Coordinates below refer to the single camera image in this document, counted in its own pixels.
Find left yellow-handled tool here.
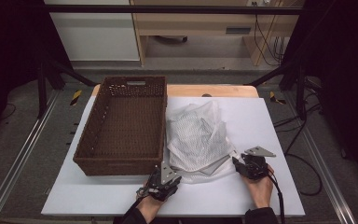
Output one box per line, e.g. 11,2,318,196
69,89,84,106

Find yellow-handled tool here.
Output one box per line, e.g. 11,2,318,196
268,91,288,106
69,89,84,106

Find black stand legs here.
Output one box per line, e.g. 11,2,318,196
247,60,310,121
36,58,99,119

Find grey garment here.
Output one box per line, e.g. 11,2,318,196
180,153,231,176

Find thin black floor cable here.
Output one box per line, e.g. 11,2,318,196
1,102,18,121

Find dark curtain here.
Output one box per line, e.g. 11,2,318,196
0,0,73,151
280,0,358,191

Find brown woven basket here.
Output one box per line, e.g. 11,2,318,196
72,76,168,177

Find person's left hand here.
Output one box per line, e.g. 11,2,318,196
135,179,166,224

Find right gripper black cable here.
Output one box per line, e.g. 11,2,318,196
266,152,324,224

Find black horizontal frame bar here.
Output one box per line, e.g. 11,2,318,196
42,4,306,15

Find white cabinet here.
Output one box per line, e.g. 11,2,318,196
42,0,141,63

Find right yellow-handled tool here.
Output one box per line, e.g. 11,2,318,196
268,91,288,106

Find wooden desk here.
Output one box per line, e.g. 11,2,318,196
129,0,304,67

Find aluminium floor rail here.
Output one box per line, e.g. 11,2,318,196
0,90,61,224
282,90,357,224

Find black floor cables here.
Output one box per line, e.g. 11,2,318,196
272,77,324,154

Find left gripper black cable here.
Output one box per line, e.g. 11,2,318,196
121,186,145,217

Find black hanging cables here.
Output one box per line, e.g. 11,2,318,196
251,1,289,67

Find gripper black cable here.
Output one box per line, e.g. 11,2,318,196
121,186,145,217
266,152,324,224

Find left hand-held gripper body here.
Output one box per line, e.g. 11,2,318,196
135,161,183,203

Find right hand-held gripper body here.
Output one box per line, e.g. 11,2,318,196
236,146,277,182

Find person's right hand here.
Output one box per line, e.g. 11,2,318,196
241,165,276,210

